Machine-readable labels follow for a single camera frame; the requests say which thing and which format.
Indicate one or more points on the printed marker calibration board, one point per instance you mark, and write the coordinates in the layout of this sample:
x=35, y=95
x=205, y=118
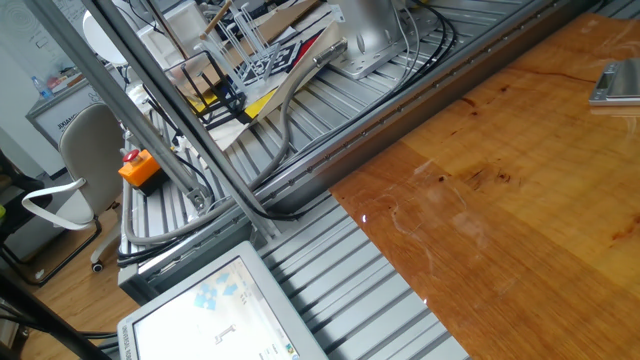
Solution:
x=295, y=55

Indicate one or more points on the white robot teach pendant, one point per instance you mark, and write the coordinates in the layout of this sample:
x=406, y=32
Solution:
x=225, y=310

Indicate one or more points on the brown cardboard sheet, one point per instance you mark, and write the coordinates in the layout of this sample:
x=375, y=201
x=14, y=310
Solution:
x=285, y=22

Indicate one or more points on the orange emergency stop box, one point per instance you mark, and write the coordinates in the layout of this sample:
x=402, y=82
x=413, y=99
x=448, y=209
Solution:
x=142, y=170

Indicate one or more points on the wooden stick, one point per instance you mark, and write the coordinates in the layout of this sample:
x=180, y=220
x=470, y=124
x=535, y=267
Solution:
x=216, y=20

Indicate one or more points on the white plastic storage box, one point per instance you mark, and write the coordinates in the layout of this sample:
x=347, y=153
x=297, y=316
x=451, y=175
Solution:
x=187, y=20

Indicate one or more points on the beige office chair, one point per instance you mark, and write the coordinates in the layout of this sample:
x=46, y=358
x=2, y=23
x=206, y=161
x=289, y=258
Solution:
x=90, y=150

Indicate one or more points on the white cabinet with label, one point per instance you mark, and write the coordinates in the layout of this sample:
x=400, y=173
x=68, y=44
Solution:
x=65, y=120

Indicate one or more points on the white round panel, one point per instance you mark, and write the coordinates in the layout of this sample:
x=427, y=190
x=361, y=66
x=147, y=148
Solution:
x=97, y=40

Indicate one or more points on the clear water bottle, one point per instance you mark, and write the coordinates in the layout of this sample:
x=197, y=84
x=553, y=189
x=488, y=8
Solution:
x=42, y=90

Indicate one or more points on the black metal bar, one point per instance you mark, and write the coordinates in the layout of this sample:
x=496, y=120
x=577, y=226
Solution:
x=50, y=320

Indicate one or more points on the silver digital scale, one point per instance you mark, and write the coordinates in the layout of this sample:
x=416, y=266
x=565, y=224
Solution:
x=620, y=82

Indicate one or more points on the grey aluminium frame post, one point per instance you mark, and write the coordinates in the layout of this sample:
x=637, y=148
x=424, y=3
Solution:
x=116, y=95
x=182, y=117

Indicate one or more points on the silver metal pedestal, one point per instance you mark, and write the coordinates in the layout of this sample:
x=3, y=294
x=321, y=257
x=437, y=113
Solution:
x=367, y=30

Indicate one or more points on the white wall whiteboard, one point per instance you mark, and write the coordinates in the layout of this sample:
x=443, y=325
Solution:
x=25, y=35

